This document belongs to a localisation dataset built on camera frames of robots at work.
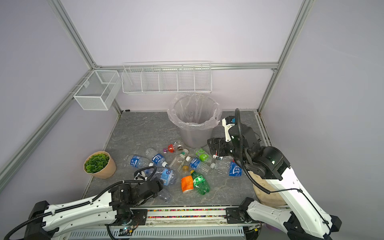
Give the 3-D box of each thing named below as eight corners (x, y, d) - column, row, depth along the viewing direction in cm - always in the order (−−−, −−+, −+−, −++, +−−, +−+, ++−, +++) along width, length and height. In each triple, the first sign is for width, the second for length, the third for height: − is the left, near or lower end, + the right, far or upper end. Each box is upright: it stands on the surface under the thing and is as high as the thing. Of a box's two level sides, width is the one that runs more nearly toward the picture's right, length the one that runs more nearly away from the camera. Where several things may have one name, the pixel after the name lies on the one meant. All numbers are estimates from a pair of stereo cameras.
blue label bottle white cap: (145, 156, 97) (143, 152, 93) (152, 150, 100) (150, 146, 96) (163, 171, 91) (161, 167, 86) (169, 164, 93) (168, 160, 89)
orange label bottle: (180, 192, 81) (180, 191, 79) (182, 167, 90) (182, 165, 88) (193, 192, 81) (193, 191, 79) (194, 167, 90) (193, 165, 88)
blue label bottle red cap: (229, 176, 86) (229, 174, 84) (227, 161, 92) (227, 159, 90) (241, 176, 86) (243, 174, 84) (239, 161, 92) (240, 159, 90)
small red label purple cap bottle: (164, 153, 97) (163, 149, 93) (164, 147, 100) (163, 143, 96) (184, 150, 99) (183, 146, 95) (183, 144, 102) (183, 140, 98)
